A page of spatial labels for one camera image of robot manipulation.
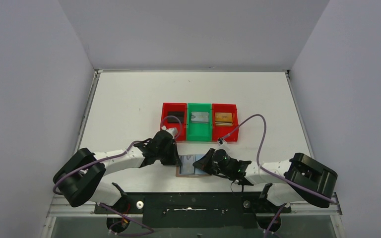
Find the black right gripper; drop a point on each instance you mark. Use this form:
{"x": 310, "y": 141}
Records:
{"x": 207, "y": 162}

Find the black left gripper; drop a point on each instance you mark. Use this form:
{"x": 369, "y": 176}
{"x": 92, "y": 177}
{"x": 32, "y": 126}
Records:
{"x": 171, "y": 154}

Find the silver VIP card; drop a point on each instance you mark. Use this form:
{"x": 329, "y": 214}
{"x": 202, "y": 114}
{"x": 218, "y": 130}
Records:
{"x": 187, "y": 167}

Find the tan leather card holder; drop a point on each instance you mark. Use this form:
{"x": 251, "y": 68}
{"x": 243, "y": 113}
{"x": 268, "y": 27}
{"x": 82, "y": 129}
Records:
{"x": 197, "y": 172}

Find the green plastic bin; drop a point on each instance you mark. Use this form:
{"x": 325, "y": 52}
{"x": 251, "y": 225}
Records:
{"x": 199, "y": 131}

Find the red bin with gold cards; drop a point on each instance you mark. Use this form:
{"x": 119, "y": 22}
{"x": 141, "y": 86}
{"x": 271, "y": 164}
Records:
{"x": 220, "y": 131}

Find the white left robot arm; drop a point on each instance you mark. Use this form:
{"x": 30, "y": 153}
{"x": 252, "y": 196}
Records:
{"x": 80, "y": 178}

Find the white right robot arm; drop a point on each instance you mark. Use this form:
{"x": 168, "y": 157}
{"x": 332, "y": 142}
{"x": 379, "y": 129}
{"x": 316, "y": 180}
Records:
{"x": 300, "y": 178}

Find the black card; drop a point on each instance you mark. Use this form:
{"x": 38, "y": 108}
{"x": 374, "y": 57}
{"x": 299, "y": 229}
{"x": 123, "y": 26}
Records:
{"x": 175, "y": 116}

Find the gold card stack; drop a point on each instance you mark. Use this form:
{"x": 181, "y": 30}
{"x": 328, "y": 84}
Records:
{"x": 223, "y": 119}

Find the silver card stack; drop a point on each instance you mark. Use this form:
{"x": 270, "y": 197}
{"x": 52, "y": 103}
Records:
{"x": 199, "y": 117}

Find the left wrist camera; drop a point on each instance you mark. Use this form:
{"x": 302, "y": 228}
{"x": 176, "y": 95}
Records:
{"x": 173, "y": 131}

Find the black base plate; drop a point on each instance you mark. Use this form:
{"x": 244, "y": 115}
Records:
{"x": 198, "y": 210}

